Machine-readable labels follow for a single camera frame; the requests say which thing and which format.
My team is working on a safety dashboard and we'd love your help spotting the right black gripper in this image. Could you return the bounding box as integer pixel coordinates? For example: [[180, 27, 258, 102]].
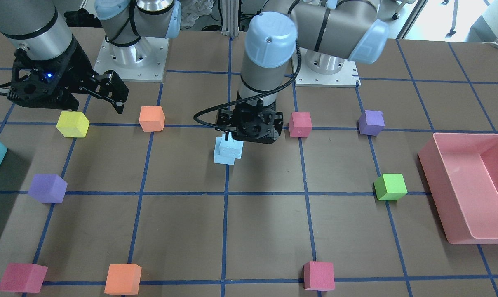
[[7, 39, 129, 114]]

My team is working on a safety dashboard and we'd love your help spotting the light blue block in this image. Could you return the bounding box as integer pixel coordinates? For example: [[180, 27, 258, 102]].
[[219, 134, 244, 159], [213, 137, 235, 165]]

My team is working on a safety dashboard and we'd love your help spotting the orange foam block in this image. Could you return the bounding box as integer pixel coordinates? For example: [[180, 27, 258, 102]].
[[104, 264, 142, 295], [139, 106, 165, 132]]

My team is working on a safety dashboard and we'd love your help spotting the pink plastic bin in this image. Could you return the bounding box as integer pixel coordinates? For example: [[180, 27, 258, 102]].
[[418, 133, 498, 244]]

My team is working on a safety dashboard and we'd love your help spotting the far orange foam block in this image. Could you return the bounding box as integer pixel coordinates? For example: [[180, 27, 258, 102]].
[[104, 264, 142, 295]]

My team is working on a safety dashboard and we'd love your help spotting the green foam block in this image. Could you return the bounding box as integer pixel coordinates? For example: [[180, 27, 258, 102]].
[[374, 174, 408, 201]]

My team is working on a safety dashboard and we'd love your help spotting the near pink block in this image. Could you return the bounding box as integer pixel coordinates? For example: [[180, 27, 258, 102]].
[[288, 112, 312, 138]]

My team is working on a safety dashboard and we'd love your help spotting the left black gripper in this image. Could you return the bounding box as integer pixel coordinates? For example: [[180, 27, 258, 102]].
[[216, 103, 284, 144]]

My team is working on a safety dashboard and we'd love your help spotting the pink block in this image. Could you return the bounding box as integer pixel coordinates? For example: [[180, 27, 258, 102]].
[[288, 112, 312, 138], [0, 263, 48, 293], [303, 261, 336, 292]]

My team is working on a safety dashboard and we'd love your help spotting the yellow foam block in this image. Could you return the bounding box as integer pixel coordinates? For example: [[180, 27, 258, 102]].
[[56, 111, 89, 138]]

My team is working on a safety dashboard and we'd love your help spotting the aluminium frame post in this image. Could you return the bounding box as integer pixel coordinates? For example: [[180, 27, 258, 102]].
[[218, 0, 240, 40]]

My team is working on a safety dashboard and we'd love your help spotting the purple foam block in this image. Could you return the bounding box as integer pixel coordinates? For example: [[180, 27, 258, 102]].
[[358, 110, 385, 137], [27, 174, 68, 203]]

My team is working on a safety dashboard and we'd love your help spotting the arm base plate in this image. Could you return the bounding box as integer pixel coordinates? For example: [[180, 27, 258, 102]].
[[296, 48, 362, 88], [93, 37, 170, 83]]

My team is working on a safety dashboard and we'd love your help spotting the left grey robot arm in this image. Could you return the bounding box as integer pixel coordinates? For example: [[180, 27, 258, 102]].
[[211, 0, 389, 144]]

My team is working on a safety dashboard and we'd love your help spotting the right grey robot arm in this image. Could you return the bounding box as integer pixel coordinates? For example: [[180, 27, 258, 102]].
[[0, 0, 181, 113]]

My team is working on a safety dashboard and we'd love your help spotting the far pink block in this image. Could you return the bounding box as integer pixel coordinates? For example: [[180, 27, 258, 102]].
[[303, 261, 336, 292], [0, 263, 48, 293]]

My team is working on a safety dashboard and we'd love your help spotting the near orange foam block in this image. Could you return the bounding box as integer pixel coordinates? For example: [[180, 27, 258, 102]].
[[139, 106, 165, 132]]

